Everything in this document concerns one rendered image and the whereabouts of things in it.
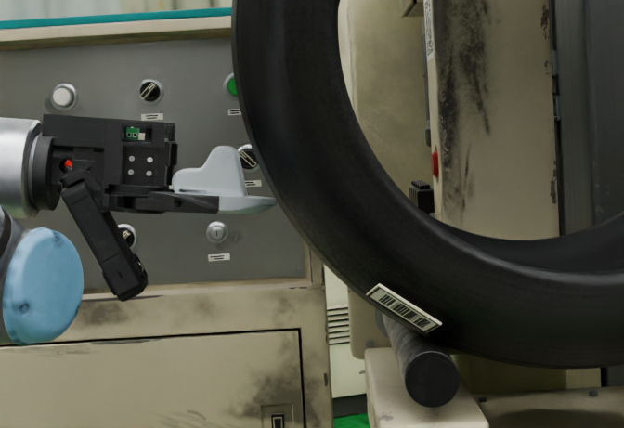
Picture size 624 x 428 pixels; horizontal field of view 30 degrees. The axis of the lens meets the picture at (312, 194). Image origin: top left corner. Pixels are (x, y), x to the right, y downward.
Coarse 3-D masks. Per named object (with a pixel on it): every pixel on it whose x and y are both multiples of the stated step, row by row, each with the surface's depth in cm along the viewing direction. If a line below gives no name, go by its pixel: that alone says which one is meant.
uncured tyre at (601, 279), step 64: (256, 0) 94; (320, 0) 92; (256, 64) 95; (320, 64) 92; (256, 128) 96; (320, 128) 92; (320, 192) 93; (384, 192) 92; (320, 256) 99; (384, 256) 93; (448, 256) 93; (512, 256) 120; (576, 256) 120; (448, 320) 95; (512, 320) 93; (576, 320) 93
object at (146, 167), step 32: (64, 128) 103; (96, 128) 103; (128, 128) 103; (160, 128) 101; (32, 160) 101; (64, 160) 106; (96, 160) 103; (128, 160) 102; (160, 160) 102; (32, 192) 102; (96, 192) 103; (128, 192) 101
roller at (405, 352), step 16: (384, 320) 123; (400, 336) 106; (416, 336) 102; (400, 352) 102; (416, 352) 96; (432, 352) 95; (400, 368) 99; (416, 368) 94; (432, 368) 94; (448, 368) 94; (416, 384) 94; (432, 384) 94; (448, 384) 94; (416, 400) 94; (432, 400) 94; (448, 400) 94
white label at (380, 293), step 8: (376, 288) 94; (384, 288) 93; (376, 296) 95; (384, 296) 94; (392, 296) 93; (400, 296) 93; (384, 304) 96; (392, 304) 95; (400, 304) 94; (408, 304) 93; (400, 312) 96; (408, 312) 95; (416, 312) 93; (424, 312) 93; (408, 320) 96; (416, 320) 95; (424, 320) 94; (432, 320) 93; (424, 328) 96; (432, 328) 95
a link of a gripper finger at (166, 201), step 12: (156, 192) 101; (168, 192) 102; (132, 204) 102; (144, 204) 101; (156, 204) 100; (168, 204) 100; (180, 204) 101; (192, 204) 101; (204, 204) 101; (216, 204) 102
